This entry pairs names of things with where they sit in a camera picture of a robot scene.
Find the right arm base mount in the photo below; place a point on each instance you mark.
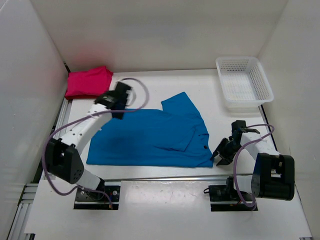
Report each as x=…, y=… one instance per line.
x=225, y=199

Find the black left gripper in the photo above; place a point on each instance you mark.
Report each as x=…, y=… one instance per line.
x=120, y=117

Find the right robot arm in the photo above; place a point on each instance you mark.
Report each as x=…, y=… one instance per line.
x=273, y=174

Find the aluminium front rail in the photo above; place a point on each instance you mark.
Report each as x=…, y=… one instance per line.
x=136, y=173

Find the white front cover board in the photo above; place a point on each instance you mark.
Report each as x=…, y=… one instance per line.
x=163, y=211

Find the white plastic laundry basket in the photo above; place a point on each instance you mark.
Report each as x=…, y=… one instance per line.
x=243, y=81

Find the aluminium rail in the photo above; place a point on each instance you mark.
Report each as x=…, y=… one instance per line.
x=136, y=173
x=26, y=199

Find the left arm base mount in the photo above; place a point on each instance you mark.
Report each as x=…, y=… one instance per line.
x=86, y=200

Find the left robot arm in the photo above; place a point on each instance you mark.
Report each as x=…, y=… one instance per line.
x=62, y=157

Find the blue t-shirt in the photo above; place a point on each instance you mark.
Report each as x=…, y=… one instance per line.
x=175, y=136

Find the pink t-shirt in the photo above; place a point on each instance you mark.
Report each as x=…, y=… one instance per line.
x=88, y=84

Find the aluminium left side rail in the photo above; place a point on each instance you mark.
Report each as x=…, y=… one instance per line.
x=26, y=199

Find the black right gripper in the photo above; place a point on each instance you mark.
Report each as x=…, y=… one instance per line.
x=226, y=158

